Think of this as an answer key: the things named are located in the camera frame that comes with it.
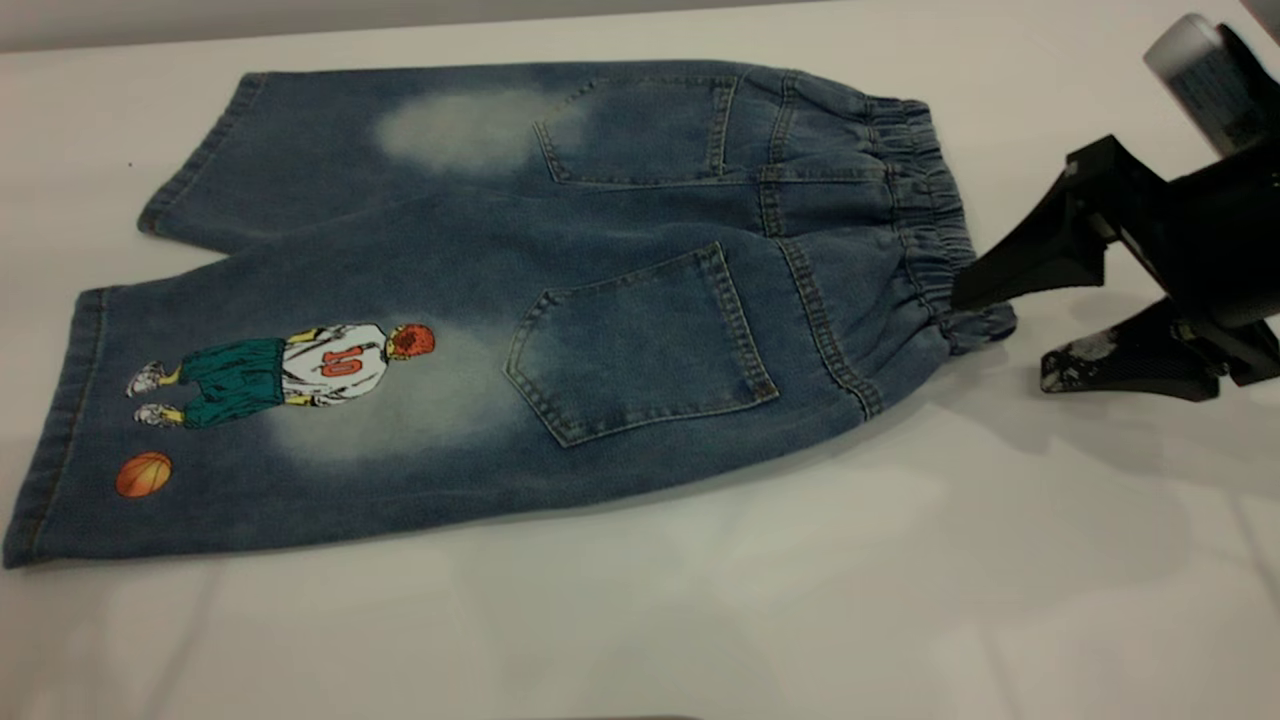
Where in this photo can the blue denim jeans basketball print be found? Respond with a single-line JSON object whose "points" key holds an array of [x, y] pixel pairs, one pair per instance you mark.
{"points": [[600, 230]]}

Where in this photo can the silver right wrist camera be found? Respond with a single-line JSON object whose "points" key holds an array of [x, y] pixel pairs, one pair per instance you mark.
{"points": [[1205, 85]]}

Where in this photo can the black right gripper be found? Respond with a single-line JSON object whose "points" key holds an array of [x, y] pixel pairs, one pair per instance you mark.
{"points": [[1220, 250]]}

